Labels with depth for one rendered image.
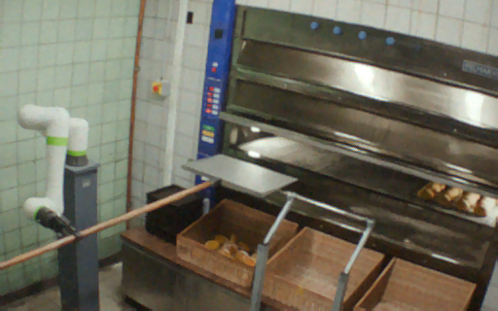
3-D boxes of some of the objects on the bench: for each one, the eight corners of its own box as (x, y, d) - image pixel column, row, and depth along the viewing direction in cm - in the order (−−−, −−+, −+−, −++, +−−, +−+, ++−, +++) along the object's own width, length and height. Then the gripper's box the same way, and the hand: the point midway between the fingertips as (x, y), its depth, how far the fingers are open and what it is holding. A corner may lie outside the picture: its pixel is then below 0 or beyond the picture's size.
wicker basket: (382, 295, 328) (393, 256, 321) (464, 323, 298) (478, 283, 290) (346, 329, 290) (357, 287, 282) (438, 363, 259) (454, 321, 252)
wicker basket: (221, 235, 392) (225, 197, 384) (293, 262, 363) (300, 224, 355) (174, 257, 353) (176, 216, 345) (250, 291, 324) (256, 248, 316)
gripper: (54, 202, 250) (86, 221, 238) (56, 232, 255) (88, 253, 243) (42, 206, 244) (73, 225, 232) (45, 237, 250) (75, 258, 237)
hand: (76, 236), depth 239 cm, fingers closed on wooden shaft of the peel, 3 cm apart
